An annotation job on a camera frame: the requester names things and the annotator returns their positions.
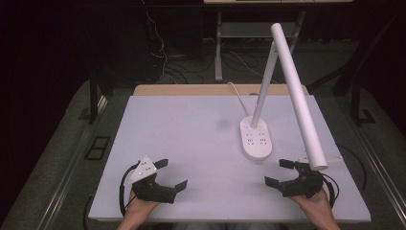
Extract white lamp power cable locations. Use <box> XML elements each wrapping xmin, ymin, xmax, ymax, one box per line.
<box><xmin>227</xmin><ymin>81</ymin><xmax>252</xmax><ymax>118</ymax></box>

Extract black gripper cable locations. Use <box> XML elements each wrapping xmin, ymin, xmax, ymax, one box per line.
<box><xmin>320</xmin><ymin>172</ymin><xmax>341</xmax><ymax>209</ymax></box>
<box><xmin>118</xmin><ymin>162</ymin><xmax>142</xmax><ymax>218</ymax></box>

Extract white hanging cable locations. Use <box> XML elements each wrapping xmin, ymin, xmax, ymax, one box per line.
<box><xmin>141</xmin><ymin>0</ymin><xmax>169</xmax><ymax>80</ymax></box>

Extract black floor socket frame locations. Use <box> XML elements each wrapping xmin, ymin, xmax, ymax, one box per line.
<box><xmin>83</xmin><ymin>135</ymin><xmax>112</xmax><ymax>162</ymax></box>

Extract metal floor rail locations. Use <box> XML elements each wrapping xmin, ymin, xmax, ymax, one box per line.
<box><xmin>350</xmin><ymin>121</ymin><xmax>406</xmax><ymax>222</ymax></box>
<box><xmin>35</xmin><ymin>95</ymin><xmax>110</xmax><ymax>230</ymax></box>

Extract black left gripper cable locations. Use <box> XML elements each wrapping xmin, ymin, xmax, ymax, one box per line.
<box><xmin>118</xmin><ymin>162</ymin><xmax>142</xmax><ymax>218</ymax></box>

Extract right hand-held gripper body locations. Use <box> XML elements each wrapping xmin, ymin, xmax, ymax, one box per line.
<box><xmin>277</xmin><ymin>154</ymin><xmax>344</xmax><ymax>199</ymax></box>

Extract person's left hand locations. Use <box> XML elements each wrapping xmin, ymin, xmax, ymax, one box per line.
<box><xmin>122</xmin><ymin>190</ymin><xmax>161</xmax><ymax>224</ymax></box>

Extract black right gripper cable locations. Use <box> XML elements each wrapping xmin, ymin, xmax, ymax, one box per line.
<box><xmin>320</xmin><ymin>172</ymin><xmax>341</xmax><ymax>209</ymax></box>

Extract black stand leg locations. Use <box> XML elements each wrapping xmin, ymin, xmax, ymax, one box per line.
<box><xmin>88</xmin><ymin>69</ymin><xmax>113</xmax><ymax>127</ymax></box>
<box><xmin>307</xmin><ymin>13</ymin><xmax>378</xmax><ymax>127</ymax></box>

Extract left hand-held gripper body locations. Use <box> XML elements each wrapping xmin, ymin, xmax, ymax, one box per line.
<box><xmin>127</xmin><ymin>155</ymin><xmax>177</xmax><ymax>205</ymax></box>

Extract thin black floor cable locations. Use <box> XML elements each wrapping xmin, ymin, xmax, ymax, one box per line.
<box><xmin>337</xmin><ymin>144</ymin><xmax>369</xmax><ymax>194</ymax></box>

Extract person's right hand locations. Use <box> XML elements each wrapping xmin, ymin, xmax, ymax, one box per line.
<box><xmin>288</xmin><ymin>188</ymin><xmax>335</xmax><ymax>222</ymax></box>

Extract white desk lamp with sockets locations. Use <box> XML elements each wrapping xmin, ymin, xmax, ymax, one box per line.
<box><xmin>238</xmin><ymin>22</ymin><xmax>329</xmax><ymax>172</ymax></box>

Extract grey metal stand frame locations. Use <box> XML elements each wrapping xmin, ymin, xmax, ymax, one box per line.
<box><xmin>214</xmin><ymin>11</ymin><xmax>307</xmax><ymax>83</ymax></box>

